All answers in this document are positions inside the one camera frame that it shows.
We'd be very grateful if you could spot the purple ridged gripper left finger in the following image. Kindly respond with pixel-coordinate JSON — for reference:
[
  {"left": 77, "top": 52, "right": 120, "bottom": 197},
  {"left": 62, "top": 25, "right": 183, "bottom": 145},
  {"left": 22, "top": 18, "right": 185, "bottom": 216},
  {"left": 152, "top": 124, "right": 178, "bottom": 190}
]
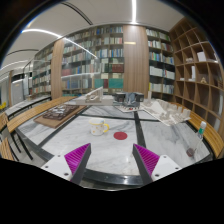
[{"left": 64, "top": 143, "right": 91, "bottom": 185}]

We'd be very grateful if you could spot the wooden cubby shelf right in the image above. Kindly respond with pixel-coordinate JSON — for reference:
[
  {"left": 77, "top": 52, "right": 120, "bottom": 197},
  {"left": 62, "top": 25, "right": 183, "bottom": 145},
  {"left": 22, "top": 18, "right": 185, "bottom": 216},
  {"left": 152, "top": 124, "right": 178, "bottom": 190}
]
[{"left": 170, "top": 17, "right": 224, "bottom": 131}]

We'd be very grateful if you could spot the wooden slatted bench left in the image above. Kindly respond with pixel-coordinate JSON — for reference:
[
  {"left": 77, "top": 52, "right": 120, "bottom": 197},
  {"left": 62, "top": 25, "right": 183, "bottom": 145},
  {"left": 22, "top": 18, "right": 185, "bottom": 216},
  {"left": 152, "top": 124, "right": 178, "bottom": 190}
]
[{"left": 0, "top": 96, "right": 73, "bottom": 161}]

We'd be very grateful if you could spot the wooden slatted bench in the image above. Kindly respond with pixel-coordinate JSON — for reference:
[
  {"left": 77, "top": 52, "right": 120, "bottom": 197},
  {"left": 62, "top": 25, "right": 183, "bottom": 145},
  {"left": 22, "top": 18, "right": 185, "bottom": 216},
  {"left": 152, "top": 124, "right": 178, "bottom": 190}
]
[
  {"left": 0, "top": 96, "right": 73, "bottom": 161},
  {"left": 169, "top": 101, "right": 224, "bottom": 159}
]

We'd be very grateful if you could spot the white building model centre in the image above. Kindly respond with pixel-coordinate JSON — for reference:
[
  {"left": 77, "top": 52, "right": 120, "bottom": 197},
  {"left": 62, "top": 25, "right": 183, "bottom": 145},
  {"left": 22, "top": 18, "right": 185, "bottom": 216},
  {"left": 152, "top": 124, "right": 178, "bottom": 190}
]
[{"left": 67, "top": 87, "right": 114, "bottom": 106}]

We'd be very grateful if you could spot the white mug with yellow handle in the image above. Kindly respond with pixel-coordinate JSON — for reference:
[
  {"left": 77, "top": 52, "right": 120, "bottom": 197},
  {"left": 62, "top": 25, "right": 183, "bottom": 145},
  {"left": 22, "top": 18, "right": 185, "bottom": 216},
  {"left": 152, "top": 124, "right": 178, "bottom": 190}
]
[{"left": 89, "top": 118, "right": 109, "bottom": 136}]

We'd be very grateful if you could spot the white architectural model right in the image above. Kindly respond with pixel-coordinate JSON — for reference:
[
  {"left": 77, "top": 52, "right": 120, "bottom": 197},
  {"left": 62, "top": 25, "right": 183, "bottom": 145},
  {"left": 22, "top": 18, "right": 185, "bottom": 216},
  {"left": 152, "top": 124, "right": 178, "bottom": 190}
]
[{"left": 141, "top": 99, "right": 191, "bottom": 126}]

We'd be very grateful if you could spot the large book-filled bookshelf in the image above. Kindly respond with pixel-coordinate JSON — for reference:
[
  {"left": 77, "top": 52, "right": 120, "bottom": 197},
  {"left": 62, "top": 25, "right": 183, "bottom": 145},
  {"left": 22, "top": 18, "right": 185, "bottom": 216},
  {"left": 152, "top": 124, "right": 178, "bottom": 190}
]
[{"left": 31, "top": 24, "right": 175, "bottom": 99}]

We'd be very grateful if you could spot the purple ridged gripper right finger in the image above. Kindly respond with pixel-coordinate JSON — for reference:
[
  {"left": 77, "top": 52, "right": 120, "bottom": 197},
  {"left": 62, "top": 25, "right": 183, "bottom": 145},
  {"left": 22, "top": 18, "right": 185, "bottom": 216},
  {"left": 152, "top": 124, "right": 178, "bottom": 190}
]
[{"left": 132, "top": 144, "right": 159, "bottom": 185}]

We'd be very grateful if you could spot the red round sticker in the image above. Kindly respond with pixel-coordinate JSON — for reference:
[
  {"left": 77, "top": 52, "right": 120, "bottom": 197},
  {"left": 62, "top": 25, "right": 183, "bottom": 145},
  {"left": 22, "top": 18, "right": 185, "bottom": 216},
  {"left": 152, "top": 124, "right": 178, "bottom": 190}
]
[{"left": 113, "top": 132, "right": 128, "bottom": 140}]

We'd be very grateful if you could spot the brown architectural model board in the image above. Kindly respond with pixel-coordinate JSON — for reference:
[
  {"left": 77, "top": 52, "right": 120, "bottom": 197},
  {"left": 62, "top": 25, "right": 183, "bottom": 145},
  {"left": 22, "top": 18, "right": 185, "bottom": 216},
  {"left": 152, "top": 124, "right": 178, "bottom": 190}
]
[{"left": 34, "top": 104, "right": 84, "bottom": 129}]

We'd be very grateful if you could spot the wooden slatted bench right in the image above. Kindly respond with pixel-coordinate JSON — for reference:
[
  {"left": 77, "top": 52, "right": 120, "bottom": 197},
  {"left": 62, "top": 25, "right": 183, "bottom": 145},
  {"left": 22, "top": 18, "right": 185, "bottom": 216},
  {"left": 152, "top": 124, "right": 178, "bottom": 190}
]
[{"left": 169, "top": 101, "right": 224, "bottom": 159}]

